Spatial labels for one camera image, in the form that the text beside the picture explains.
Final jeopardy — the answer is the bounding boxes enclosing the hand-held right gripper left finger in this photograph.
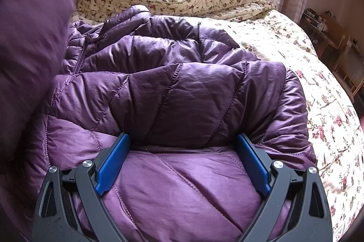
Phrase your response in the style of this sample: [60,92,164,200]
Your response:
[33,132,131,242]

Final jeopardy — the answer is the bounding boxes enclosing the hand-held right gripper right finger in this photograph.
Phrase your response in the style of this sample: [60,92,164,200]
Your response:
[236,133,333,242]

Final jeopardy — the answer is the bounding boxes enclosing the purple down jacket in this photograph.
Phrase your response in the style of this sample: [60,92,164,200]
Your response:
[0,0,317,242]

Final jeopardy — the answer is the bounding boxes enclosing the floral bed sheet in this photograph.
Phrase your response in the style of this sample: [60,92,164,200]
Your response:
[70,7,362,242]

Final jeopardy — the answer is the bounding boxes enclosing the wooden chair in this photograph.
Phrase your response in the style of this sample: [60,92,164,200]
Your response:
[332,43,362,96]

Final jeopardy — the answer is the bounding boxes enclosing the wooden desk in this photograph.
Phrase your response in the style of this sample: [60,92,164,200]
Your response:
[300,9,351,61]

